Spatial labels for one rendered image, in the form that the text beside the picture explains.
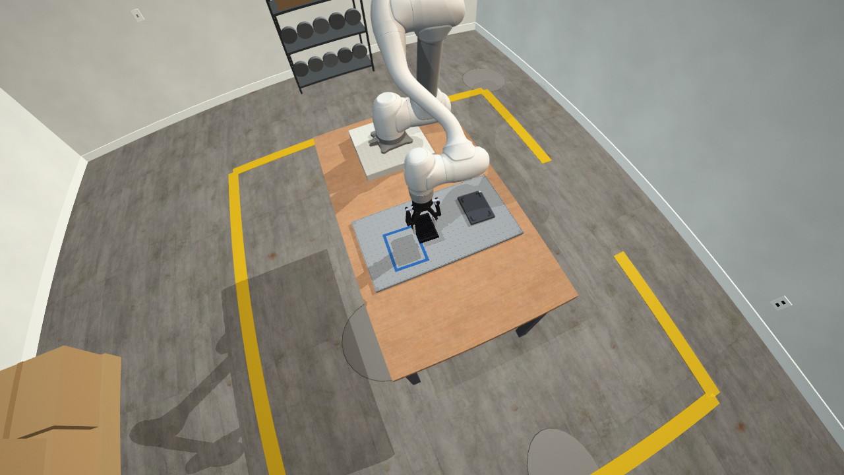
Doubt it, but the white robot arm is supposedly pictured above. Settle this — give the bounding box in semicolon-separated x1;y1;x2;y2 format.
368;0;489;204

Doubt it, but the black well plate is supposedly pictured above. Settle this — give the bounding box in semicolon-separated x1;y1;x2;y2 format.
415;213;439;243

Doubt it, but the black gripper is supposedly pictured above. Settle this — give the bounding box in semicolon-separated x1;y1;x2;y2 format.
405;197;441;234

